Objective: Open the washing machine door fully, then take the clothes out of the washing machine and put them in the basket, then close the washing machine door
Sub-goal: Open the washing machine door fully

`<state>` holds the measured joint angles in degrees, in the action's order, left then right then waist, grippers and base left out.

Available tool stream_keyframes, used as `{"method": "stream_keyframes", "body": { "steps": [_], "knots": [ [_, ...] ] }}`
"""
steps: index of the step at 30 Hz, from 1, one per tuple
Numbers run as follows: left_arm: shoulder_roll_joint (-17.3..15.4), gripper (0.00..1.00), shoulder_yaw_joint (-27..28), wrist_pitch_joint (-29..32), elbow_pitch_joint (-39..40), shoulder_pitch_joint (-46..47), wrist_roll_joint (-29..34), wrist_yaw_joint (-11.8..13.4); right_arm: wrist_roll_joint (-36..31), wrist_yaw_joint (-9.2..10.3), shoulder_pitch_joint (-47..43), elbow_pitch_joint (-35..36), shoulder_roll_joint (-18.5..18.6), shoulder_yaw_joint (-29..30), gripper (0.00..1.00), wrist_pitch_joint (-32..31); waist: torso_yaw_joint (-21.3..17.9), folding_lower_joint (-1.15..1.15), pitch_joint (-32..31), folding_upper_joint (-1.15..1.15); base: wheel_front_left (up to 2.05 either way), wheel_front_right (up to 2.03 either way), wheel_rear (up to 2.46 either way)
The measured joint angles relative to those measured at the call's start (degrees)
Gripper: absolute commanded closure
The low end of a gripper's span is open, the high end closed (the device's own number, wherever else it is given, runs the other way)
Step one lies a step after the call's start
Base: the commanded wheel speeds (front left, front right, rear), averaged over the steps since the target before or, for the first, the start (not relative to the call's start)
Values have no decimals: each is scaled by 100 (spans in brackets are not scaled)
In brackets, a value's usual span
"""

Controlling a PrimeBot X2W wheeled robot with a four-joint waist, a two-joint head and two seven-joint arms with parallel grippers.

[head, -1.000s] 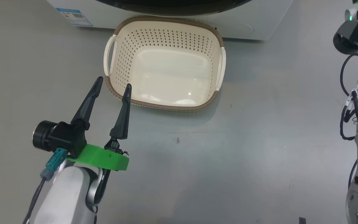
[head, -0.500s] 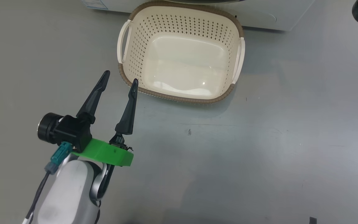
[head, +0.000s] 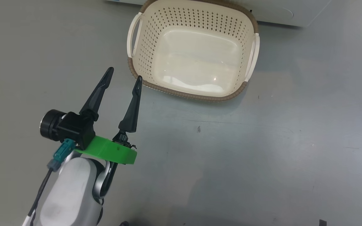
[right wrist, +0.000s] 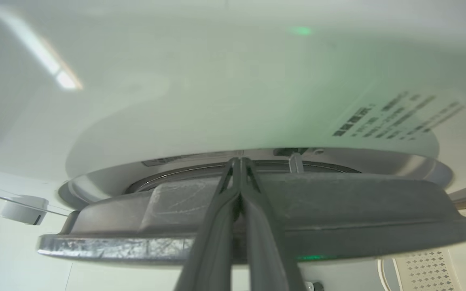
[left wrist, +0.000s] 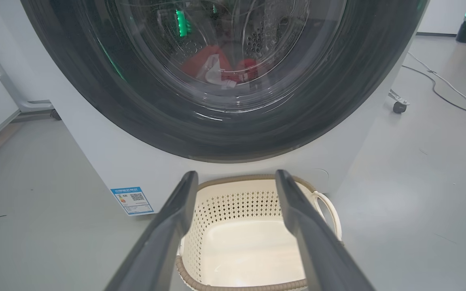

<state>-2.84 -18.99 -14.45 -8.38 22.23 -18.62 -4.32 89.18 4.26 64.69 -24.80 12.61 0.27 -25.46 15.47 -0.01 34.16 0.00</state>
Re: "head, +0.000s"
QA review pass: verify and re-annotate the white front-load washing machine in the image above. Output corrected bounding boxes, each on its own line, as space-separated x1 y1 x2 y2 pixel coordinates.
106 0 332 27

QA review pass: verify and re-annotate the left gripper's green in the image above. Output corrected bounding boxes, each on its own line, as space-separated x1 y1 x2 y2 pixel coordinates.
74 67 143 165

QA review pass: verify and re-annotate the cream perforated laundry basket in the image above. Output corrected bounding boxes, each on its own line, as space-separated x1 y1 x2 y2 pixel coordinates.
127 0 260 102

